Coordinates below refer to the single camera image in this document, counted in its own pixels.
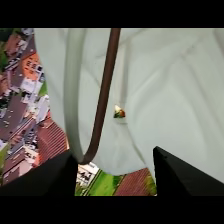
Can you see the brown clothes hanger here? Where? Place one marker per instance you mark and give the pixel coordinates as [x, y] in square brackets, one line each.
[105, 90]

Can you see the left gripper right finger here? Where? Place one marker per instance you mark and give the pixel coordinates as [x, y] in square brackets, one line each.
[180, 180]

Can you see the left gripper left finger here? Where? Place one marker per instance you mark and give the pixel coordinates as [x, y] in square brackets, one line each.
[46, 180]

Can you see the white shirt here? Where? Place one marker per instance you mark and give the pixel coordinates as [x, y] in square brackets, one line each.
[173, 93]

